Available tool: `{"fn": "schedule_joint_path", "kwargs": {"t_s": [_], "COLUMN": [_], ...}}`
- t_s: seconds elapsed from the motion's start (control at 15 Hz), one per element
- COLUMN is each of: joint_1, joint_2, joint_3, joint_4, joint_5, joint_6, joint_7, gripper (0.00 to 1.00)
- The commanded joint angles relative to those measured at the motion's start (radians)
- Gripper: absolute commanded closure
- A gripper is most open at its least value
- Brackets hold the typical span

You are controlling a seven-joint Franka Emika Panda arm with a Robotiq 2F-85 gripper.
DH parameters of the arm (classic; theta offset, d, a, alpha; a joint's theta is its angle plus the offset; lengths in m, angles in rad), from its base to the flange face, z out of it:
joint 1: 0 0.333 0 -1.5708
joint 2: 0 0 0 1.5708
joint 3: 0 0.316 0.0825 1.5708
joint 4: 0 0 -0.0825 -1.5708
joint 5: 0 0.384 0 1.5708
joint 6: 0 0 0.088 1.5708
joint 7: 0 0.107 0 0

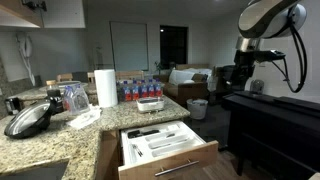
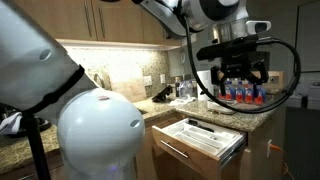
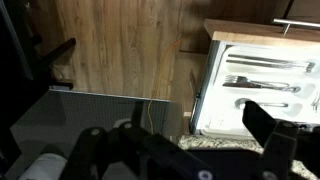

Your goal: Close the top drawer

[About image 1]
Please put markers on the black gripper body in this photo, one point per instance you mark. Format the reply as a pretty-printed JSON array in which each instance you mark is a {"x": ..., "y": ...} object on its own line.
[{"x": 243, "y": 70}]

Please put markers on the wooden drawer with cutlery tray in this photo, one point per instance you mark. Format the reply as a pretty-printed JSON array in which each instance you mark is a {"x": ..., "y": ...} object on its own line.
[{"x": 173, "y": 161}]

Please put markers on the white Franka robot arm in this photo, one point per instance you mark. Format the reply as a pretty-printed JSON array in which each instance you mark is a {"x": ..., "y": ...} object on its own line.
[{"x": 266, "y": 18}]

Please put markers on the gray round device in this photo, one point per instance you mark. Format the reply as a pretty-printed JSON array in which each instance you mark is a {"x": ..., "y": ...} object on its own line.
[{"x": 257, "y": 86}]

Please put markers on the white waste bin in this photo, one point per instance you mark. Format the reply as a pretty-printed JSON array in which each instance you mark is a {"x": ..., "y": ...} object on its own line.
[{"x": 197, "y": 109}]

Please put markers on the white pillow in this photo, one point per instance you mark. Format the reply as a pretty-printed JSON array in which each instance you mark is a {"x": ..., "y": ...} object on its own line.
[{"x": 181, "y": 76}]

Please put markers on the black piano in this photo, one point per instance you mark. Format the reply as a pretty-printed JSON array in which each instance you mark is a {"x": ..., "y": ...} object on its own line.
[{"x": 276, "y": 126}]

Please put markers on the dark window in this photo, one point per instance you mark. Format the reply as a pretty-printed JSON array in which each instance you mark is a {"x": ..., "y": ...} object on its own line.
[{"x": 173, "y": 46}]

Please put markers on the green house plant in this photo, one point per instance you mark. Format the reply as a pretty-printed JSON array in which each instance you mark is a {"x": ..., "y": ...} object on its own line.
[{"x": 160, "y": 66}]

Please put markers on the blue cap red label bottle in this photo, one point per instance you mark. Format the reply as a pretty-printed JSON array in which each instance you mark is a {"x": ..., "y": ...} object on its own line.
[
  {"x": 151, "y": 88},
  {"x": 158, "y": 88},
  {"x": 135, "y": 90},
  {"x": 126, "y": 91},
  {"x": 143, "y": 89}
]

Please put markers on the white rectangular dish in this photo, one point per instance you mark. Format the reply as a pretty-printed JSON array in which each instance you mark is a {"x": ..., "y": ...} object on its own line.
[{"x": 150, "y": 104}]

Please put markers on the white plastic cutlery tray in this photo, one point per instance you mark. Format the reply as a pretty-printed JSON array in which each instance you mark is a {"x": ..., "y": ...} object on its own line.
[{"x": 160, "y": 146}]

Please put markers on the black utensil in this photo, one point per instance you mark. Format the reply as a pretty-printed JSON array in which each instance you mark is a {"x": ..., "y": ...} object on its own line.
[{"x": 141, "y": 133}]

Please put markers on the metal forks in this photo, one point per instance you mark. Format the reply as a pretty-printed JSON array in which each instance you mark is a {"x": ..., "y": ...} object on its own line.
[{"x": 137, "y": 150}]

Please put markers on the white paper towel roll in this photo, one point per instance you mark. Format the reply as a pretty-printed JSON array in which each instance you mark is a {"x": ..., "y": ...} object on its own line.
[{"x": 106, "y": 88}]

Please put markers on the narrow wooden chair back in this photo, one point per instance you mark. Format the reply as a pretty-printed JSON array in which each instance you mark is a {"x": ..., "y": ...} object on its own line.
[{"x": 91, "y": 77}]

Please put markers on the wooden base cabinet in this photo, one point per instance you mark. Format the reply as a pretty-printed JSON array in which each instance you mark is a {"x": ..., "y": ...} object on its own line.
[{"x": 108, "y": 156}]

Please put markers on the white paper napkin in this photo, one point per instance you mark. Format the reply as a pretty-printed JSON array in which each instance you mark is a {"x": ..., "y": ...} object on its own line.
[{"x": 85, "y": 119}]

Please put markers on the clear plastic bag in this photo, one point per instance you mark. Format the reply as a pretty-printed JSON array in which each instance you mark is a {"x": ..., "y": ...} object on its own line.
[{"x": 76, "y": 100}]

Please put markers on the white bowl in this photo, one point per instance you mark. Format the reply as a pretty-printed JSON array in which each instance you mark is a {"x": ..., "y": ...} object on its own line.
[{"x": 68, "y": 83}]

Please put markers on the small wooden chair back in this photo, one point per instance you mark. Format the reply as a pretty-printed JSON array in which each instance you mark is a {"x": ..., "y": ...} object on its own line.
[{"x": 64, "y": 77}]

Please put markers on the glass jar with tan lid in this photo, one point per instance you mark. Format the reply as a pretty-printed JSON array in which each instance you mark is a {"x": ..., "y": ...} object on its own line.
[{"x": 53, "y": 89}]

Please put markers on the black silver cooker lid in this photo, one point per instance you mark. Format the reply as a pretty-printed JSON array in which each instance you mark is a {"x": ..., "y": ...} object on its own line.
[{"x": 28, "y": 120}]

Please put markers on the wooden upper cabinet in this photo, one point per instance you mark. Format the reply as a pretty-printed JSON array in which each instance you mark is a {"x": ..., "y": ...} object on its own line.
[{"x": 20, "y": 11}]

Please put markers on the silver kitchen appliance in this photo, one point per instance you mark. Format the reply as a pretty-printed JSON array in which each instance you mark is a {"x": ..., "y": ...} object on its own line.
[{"x": 12, "y": 106}]

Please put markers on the black cooktop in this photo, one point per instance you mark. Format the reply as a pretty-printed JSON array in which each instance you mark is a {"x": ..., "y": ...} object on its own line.
[{"x": 33, "y": 172}]

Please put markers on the white wall phone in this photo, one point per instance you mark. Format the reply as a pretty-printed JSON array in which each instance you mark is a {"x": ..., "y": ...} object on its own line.
[{"x": 26, "y": 50}]

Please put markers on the black camera on cabinet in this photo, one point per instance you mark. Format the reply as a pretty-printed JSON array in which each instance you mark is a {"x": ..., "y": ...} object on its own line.
[{"x": 35, "y": 4}]

